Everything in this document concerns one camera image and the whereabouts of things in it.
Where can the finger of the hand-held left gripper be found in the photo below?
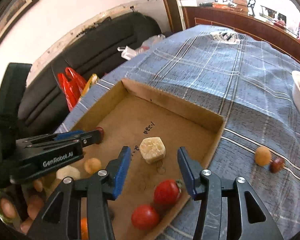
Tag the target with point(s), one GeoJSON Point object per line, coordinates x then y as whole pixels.
{"type": "Point", "coordinates": [91, 137]}
{"type": "Point", "coordinates": [68, 135]}

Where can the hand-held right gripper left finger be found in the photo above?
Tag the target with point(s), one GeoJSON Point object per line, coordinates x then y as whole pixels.
{"type": "Point", "coordinates": [121, 172]}

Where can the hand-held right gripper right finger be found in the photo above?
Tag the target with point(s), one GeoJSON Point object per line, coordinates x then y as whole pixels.
{"type": "Point", "coordinates": [186, 172]}

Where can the dark red jujube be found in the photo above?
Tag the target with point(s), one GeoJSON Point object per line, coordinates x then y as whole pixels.
{"type": "Point", "coordinates": [100, 130]}
{"type": "Point", "coordinates": [277, 165]}

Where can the beige sugarcane chunk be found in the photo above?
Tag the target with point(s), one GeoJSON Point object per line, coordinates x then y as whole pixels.
{"type": "Point", "coordinates": [152, 152]}
{"type": "Point", "coordinates": [68, 172]}

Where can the brown longan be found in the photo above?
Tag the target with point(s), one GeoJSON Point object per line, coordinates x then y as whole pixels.
{"type": "Point", "coordinates": [262, 155]}
{"type": "Point", "coordinates": [92, 165]}

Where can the red cherry tomato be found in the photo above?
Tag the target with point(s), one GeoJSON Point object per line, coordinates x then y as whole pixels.
{"type": "Point", "coordinates": [166, 192]}
{"type": "Point", "coordinates": [145, 216]}

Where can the shallow cardboard box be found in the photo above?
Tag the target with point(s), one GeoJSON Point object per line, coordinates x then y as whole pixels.
{"type": "Point", "coordinates": [180, 130]}

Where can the orange tangerine with leaf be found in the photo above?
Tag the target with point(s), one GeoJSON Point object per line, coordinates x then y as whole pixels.
{"type": "Point", "coordinates": [84, 227]}

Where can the person's left hand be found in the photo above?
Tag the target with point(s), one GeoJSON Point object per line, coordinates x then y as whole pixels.
{"type": "Point", "coordinates": [35, 207]}

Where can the red plastic bag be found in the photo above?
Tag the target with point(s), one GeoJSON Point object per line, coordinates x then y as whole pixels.
{"type": "Point", "coordinates": [71, 87]}

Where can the yellow snack packet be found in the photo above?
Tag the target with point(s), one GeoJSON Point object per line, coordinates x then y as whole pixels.
{"type": "Point", "coordinates": [90, 82]}

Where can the black chair backrest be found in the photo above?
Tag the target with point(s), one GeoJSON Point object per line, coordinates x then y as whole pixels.
{"type": "Point", "coordinates": [12, 92]}

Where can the black sofa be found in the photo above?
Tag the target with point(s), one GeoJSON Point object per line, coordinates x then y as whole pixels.
{"type": "Point", "coordinates": [90, 42]}

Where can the blue plaid tablecloth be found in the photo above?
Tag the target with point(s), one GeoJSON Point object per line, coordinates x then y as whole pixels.
{"type": "Point", "coordinates": [215, 67]}

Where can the clear plastic bag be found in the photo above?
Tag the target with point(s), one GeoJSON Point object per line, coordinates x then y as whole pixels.
{"type": "Point", "coordinates": [152, 41]}

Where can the flat white box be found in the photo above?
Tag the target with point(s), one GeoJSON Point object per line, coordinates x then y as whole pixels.
{"type": "Point", "coordinates": [190, 3]}

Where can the brown box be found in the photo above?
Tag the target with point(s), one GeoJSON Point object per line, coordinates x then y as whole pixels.
{"type": "Point", "coordinates": [240, 3]}

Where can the black stand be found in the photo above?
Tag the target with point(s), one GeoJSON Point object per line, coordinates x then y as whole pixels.
{"type": "Point", "coordinates": [251, 7]}

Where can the framed wall picture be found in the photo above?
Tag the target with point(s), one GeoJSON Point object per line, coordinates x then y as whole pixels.
{"type": "Point", "coordinates": [17, 5]}

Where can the wooden door frame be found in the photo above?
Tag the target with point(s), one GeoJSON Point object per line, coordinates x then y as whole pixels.
{"type": "Point", "coordinates": [170, 5]}

